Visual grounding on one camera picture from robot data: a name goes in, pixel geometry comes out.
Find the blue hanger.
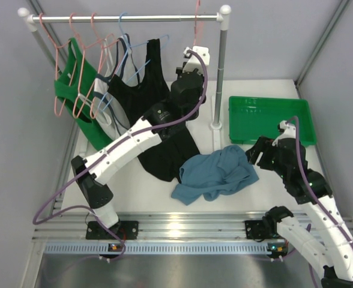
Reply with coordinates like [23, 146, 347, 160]
[98, 11, 170, 112]

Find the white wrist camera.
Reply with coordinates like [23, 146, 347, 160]
[272, 120, 296, 146]
[183, 45, 210, 73]

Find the pink hanger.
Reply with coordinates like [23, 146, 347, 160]
[193, 0, 202, 46]
[89, 13, 117, 119]
[39, 13, 77, 117]
[69, 13, 100, 119]

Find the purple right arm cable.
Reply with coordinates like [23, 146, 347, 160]
[281, 115, 353, 288]

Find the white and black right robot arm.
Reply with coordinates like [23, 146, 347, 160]
[246, 136, 353, 287]

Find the grey slotted cable duct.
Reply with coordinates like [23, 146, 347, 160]
[44, 242, 285, 255]

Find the green plastic tray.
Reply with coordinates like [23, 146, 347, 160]
[229, 96, 317, 146]

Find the aluminium mounting rail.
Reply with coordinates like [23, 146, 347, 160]
[32, 212, 264, 242]

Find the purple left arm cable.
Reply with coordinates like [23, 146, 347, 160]
[32, 49, 209, 262]

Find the white navy-trimmed tank top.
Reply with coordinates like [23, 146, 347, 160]
[96, 44, 129, 140]

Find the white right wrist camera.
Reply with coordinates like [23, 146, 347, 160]
[272, 120, 296, 146]

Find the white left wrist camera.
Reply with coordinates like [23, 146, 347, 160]
[183, 45, 210, 73]

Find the green tank top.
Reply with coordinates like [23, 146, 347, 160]
[67, 38, 112, 150]

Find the metal clothes rack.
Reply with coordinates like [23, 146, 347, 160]
[17, 5, 232, 149]

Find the blue tank top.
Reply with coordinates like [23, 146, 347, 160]
[171, 145, 259, 206]

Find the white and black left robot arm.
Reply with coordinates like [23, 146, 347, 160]
[71, 56, 208, 238]

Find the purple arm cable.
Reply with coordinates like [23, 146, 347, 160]
[32, 49, 209, 262]
[281, 115, 353, 288]

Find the black tank top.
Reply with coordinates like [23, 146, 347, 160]
[108, 39, 200, 182]

